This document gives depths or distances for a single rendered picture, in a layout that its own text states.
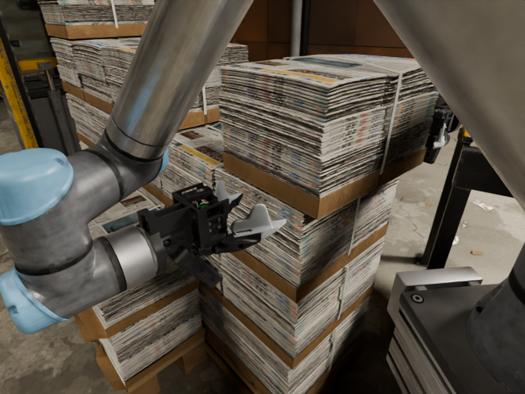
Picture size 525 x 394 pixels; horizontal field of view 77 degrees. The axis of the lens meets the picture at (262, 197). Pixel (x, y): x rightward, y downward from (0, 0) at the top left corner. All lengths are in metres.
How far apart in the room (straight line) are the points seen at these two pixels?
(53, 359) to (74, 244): 1.23
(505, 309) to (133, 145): 0.44
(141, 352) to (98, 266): 0.76
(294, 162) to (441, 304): 0.30
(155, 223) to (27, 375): 1.23
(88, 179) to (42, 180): 0.06
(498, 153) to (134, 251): 0.37
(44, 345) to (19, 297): 1.26
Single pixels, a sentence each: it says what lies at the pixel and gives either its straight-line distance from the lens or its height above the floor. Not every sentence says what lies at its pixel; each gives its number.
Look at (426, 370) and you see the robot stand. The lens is 0.59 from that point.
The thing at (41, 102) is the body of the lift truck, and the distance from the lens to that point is 2.24.
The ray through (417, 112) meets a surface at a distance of 0.77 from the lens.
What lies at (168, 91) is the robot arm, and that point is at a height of 1.08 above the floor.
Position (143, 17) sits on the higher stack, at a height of 1.13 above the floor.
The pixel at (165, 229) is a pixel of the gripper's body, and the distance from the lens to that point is 0.45.
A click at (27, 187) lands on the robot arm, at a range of 0.36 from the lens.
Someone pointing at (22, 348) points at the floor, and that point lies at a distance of 1.71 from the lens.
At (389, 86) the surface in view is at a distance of 0.65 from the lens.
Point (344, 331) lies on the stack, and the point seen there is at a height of 0.31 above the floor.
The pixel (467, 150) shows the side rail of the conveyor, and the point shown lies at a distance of 1.15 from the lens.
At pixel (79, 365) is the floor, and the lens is 1.55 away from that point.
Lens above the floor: 1.15
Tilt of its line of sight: 29 degrees down
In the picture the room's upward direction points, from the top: straight up
